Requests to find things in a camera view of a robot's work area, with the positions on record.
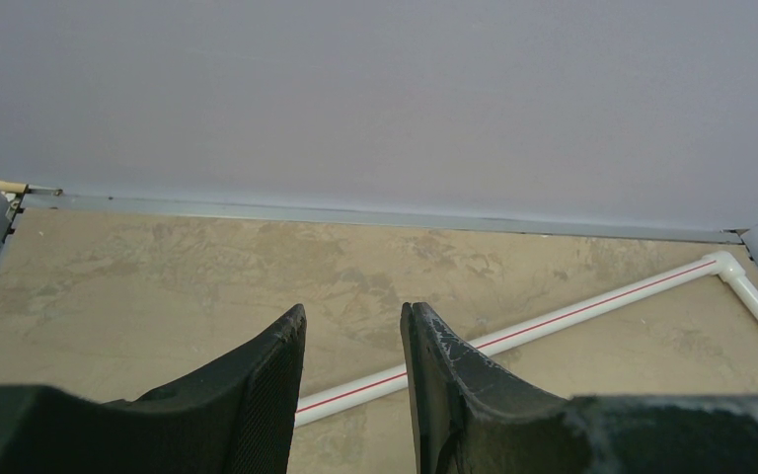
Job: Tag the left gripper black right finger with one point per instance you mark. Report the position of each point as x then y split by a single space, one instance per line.
471 415

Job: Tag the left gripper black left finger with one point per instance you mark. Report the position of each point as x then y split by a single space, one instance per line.
235 414

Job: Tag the white PVC pipe frame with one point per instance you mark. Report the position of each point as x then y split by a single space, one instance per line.
719 264

